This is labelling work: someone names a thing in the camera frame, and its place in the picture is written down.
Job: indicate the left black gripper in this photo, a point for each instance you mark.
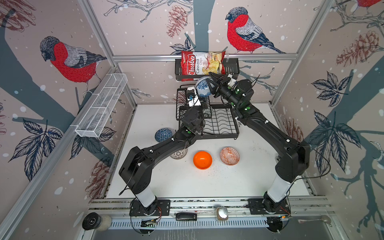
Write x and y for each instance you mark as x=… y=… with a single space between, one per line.
x=201 y=107

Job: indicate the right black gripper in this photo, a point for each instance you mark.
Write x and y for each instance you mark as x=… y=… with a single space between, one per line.
x=219 y=87

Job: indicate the blue white rimmed bowl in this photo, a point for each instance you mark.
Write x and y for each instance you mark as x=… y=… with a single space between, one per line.
x=203 y=87

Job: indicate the black wire dish rack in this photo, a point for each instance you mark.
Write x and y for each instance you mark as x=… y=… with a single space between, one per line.
x=219 y=122

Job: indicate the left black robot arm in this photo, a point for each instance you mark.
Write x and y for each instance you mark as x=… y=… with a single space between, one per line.
x=136 y=170

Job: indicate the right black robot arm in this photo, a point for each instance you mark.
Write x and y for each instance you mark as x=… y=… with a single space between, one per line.
x=294 y=156

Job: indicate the red cassava chips bag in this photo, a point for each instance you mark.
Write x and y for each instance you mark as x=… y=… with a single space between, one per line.
x=201 y=63

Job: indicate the dark blue patterned bowl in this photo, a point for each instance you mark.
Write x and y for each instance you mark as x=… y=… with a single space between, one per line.
x=163 y=134

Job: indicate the white brown patterned bowl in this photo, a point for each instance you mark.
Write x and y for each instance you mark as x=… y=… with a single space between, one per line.
x=179 y=154

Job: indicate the orange plastic bowl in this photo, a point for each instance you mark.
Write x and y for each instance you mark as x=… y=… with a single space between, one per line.
x=202 y=160

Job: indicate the red white patterned bowl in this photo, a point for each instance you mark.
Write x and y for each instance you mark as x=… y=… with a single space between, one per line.
x=229 y=156

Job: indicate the silver round button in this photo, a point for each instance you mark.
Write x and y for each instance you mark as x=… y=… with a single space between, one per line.
x=222 y=213

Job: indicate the small black box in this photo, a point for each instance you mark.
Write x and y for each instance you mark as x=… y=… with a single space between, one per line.
x=184 y=216

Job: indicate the black round knob device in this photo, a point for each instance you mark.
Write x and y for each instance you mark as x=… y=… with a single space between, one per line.
x=94 y=221

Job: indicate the metal spoon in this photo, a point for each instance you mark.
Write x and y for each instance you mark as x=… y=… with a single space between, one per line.
x=325 y=219

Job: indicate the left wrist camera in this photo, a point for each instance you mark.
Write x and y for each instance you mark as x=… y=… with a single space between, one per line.
x=192 y=97

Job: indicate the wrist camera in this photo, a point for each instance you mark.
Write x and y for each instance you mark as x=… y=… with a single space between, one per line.
x=192 y=97
x=232 y=81

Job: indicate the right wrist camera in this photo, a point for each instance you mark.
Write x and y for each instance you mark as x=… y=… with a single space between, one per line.
x=232 y=81

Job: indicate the black wall shelf basket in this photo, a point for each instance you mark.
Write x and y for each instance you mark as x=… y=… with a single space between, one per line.
x=231 y=67

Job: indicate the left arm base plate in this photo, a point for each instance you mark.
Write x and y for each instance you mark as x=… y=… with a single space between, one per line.
x=157 y=208

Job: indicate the white wire wall basket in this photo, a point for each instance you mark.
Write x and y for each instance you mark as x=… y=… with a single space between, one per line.
x=99 y=112

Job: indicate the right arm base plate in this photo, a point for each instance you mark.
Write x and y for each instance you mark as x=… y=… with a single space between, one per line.
x=260 y=206

